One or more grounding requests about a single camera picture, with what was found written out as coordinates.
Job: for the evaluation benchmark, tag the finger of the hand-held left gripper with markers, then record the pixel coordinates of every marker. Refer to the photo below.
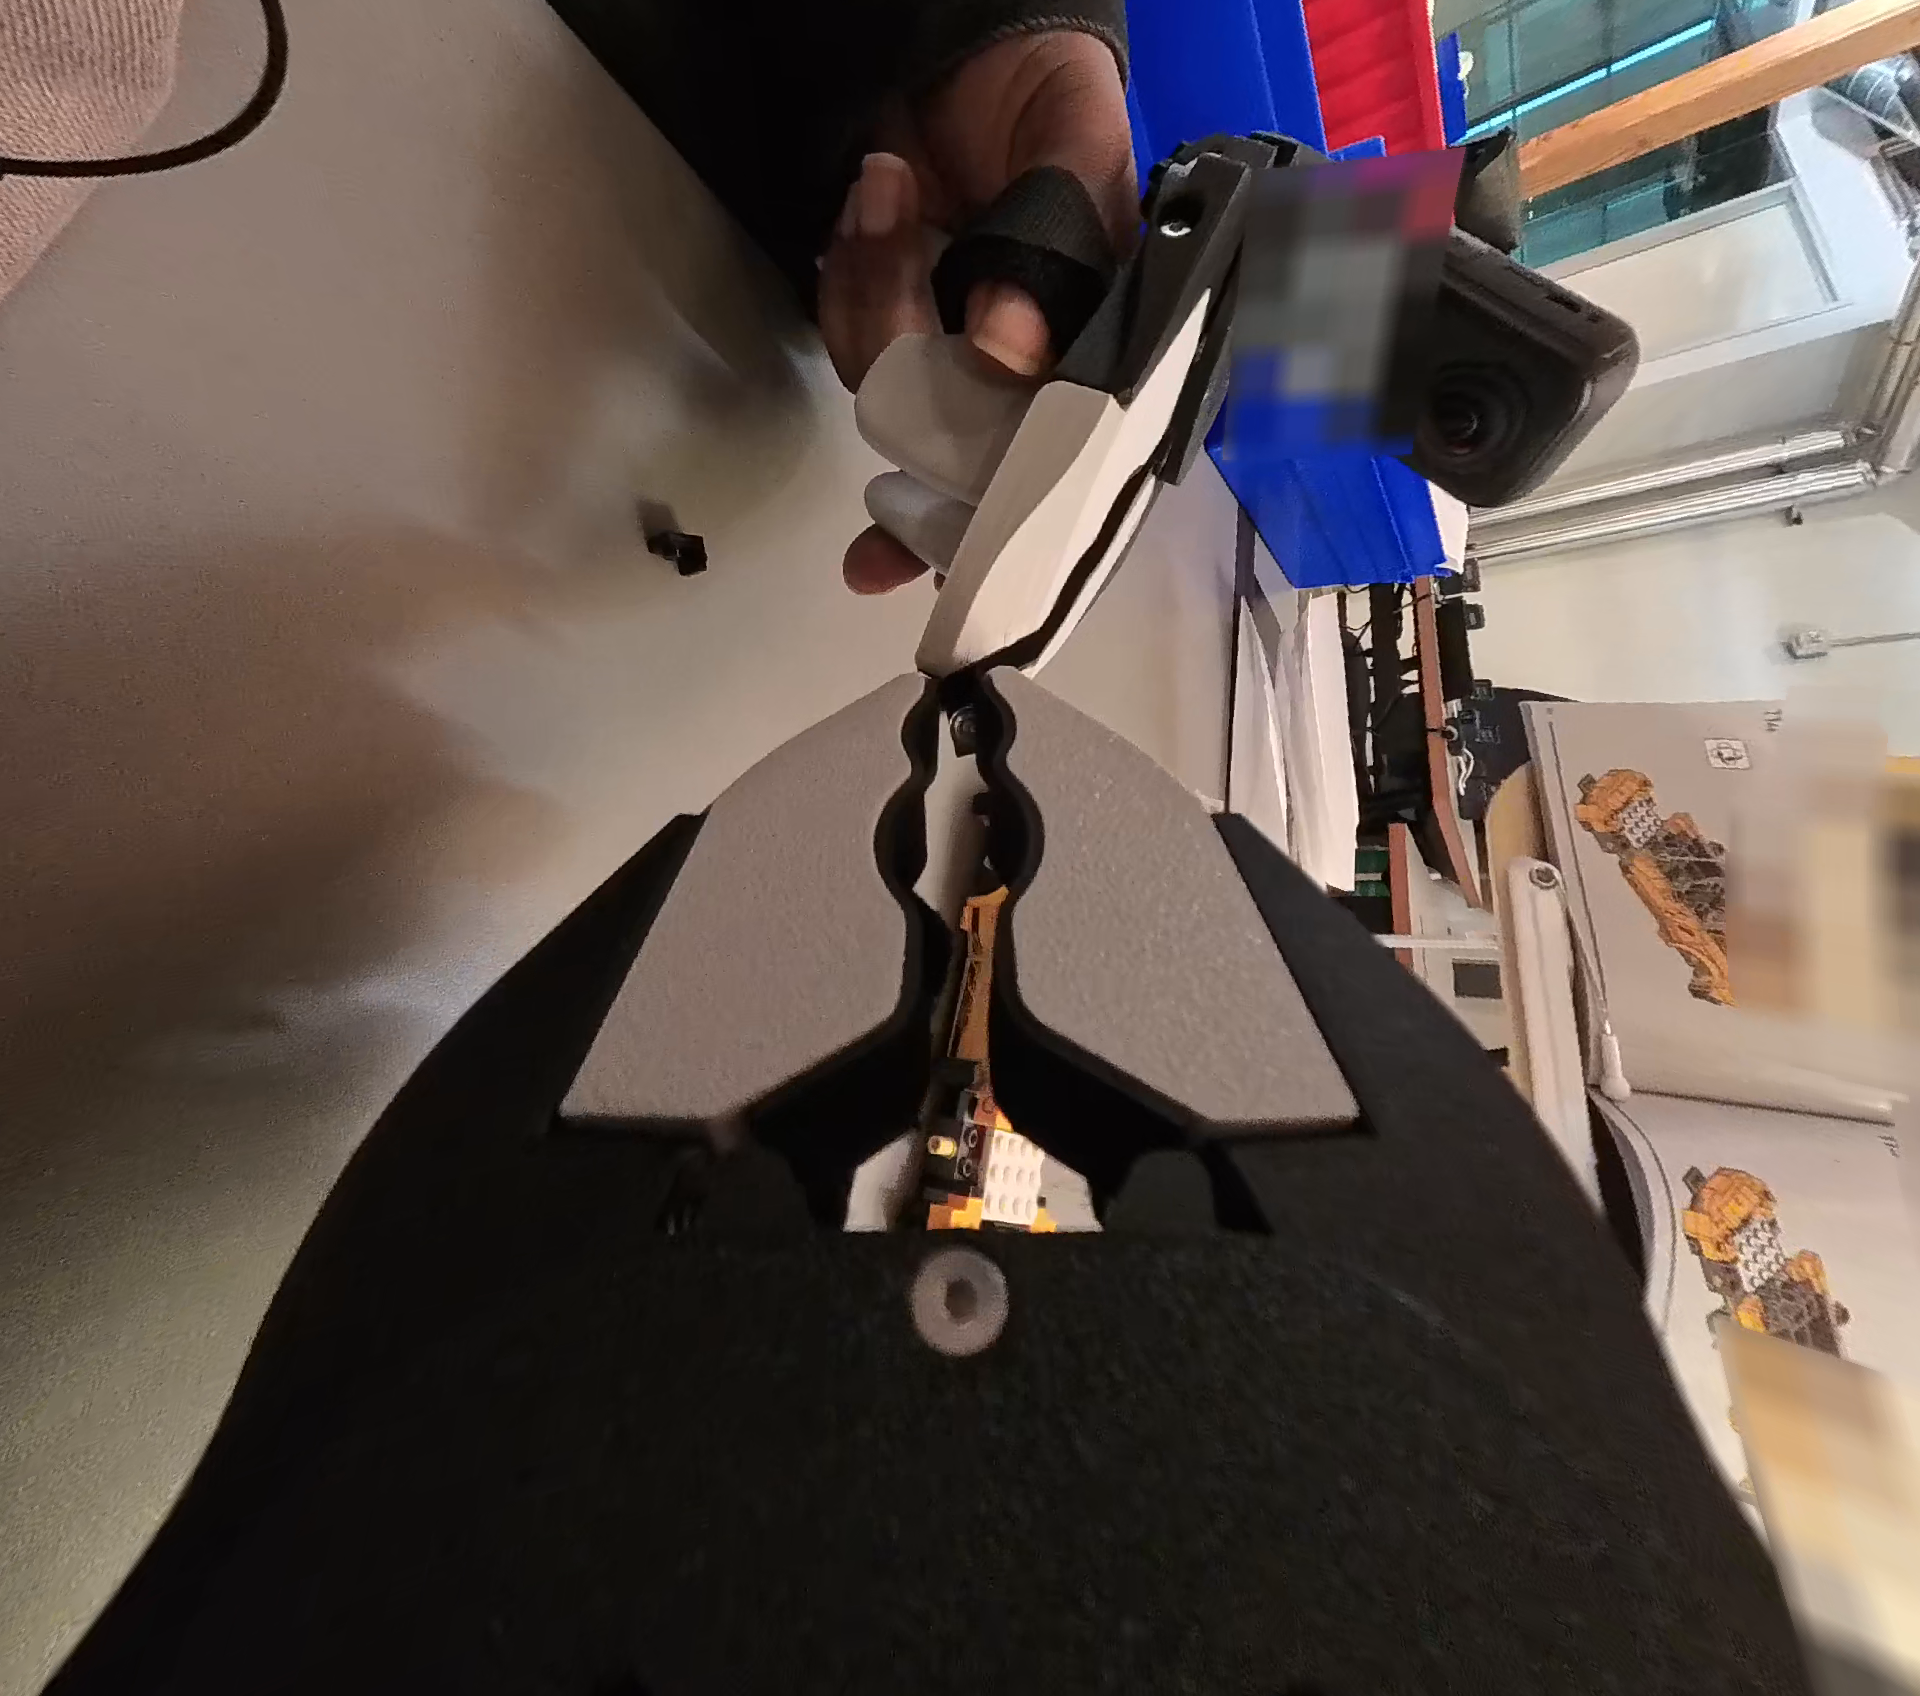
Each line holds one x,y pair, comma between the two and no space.
1102,587
1034,511

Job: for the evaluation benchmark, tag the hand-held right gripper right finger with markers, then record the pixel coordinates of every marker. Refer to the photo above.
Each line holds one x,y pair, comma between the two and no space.
1171,961

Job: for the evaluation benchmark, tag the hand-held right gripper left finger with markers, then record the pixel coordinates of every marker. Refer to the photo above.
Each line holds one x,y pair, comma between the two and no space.
751,946

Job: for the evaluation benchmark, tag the orange lego car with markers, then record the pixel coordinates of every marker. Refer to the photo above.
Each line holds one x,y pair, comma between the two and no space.
974,977

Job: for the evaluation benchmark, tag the small grey black lego piece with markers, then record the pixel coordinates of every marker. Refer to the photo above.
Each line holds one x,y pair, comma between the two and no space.
962,727

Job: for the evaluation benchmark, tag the lego instruction booklet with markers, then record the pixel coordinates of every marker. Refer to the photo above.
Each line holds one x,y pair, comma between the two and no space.
1651,1050

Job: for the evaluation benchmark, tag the person's left hand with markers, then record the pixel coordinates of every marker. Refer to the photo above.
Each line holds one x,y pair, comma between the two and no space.
1020,107

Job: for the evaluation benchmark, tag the white booklet stand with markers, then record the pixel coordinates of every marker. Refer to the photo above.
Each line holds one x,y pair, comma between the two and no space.
1531,977

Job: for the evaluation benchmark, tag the wooden beam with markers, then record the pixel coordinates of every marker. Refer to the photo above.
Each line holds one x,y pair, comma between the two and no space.
1725,84

